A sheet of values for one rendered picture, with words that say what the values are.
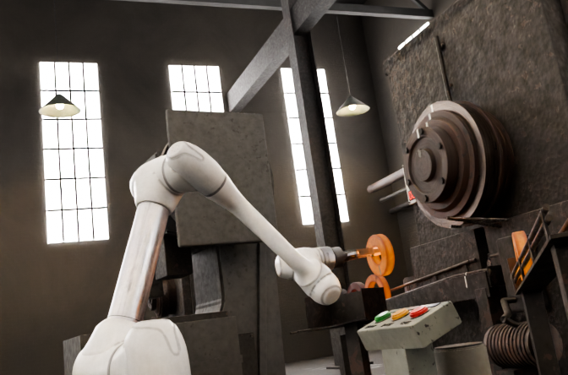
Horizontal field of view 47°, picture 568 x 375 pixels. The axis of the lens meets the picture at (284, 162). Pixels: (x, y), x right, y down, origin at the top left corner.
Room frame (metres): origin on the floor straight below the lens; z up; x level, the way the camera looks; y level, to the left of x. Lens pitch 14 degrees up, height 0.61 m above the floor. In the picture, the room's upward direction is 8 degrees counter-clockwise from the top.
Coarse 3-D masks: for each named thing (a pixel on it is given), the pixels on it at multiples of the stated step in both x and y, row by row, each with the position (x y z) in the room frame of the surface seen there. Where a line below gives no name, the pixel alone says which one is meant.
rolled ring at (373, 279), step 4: (372, 276) 3.01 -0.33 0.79; (376, 276) 2.98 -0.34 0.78; (380, 276) 2.98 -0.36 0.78; (368, 280) 3.06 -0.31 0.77; (372, 280) 3.02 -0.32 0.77; (376, 280) 2.99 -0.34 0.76; (380, 280) 2.96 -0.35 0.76; (384, 280) 2.96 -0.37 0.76; (368, 284) 3.06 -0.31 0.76; (372, 284) 3.06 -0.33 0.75; (380, 284) 2.96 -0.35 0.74; (384, 284) 2.95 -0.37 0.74; (384, 288) 2.94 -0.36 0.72; (388, 288) 2.95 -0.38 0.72; (388, 292) 2.95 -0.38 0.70; (388, 296) 2.95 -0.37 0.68
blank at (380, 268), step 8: (368, 240) 2.48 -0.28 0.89; (376, 240) 2.42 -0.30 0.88; (384, 240) 2.39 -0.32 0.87; (384, 248) 2.39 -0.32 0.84; (392, 248) 2.39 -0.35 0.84; (376, 256) 2.49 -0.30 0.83; (384, 256) 2.40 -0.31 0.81; (392, 256) 2.39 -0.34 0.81; (376, 264) 2.46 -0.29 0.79; (384, 264) 2.41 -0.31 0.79; (392, 264) 2.40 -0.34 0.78; (376, 272) 2.47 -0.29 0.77; (384, 272) 2.42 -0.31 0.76
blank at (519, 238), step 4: (512, 232) 1.84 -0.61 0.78; (516, 232) 1.82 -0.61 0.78; (520, 232) 1.81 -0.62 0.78; (524, 232) 1.81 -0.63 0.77; (512, 236) 1.85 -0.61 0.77; (516, 236) 1.80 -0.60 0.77; (520, 236) 1.79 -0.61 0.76; (524, 236) 1.79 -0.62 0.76; (512, 240) 1.89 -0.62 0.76; (516, 240) 1.79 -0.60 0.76; (520, 240) 1.79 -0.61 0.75; (524, 240) 1.78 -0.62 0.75; (516, 244) 1.78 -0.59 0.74; (520, 244) 1.78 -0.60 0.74; (524, 244) 1.78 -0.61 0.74; (516, 248) 1.78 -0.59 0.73; (520, 248) 1.78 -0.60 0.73; (516, 252) 1.81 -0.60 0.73; (520, 252) 1.77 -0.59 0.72; (516, 256) 1.88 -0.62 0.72; (516, 260) 1.91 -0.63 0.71; (528, 264) 1.77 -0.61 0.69; (528, 268) 1.77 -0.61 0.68; (524, 272) 1.78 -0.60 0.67
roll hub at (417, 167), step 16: (432, 128) 2.24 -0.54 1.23; (416, 144) 2.36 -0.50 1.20; (432, 144) 2.27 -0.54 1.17; (448, 144) 2.20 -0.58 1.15; (416, 160) 2.35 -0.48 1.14; (432, 160) 2.26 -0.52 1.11; (448, 160) 2.20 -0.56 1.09; (416, 176) 2.39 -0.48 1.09; (432, 176) 2.29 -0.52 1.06; (448, 176) 2.21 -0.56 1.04; (416, 192) 2.39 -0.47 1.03; (432, 192) 2.30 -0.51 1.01; (448, 192) 2.27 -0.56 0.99
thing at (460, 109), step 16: (464, 112) 2.19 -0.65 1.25; (416, 128) 2.47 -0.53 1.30; (480, 128) 2.16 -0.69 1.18; (480, 144) 2.15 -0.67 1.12; (480, 160) 2.17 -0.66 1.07; (496, 160) 2.17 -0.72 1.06; (480, 176) 2.18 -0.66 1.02; (496, 176) 2.19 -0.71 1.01; (480, 192) 2.20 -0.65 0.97; (480, 208) 2.26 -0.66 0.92; (448, 224) 2.39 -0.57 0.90
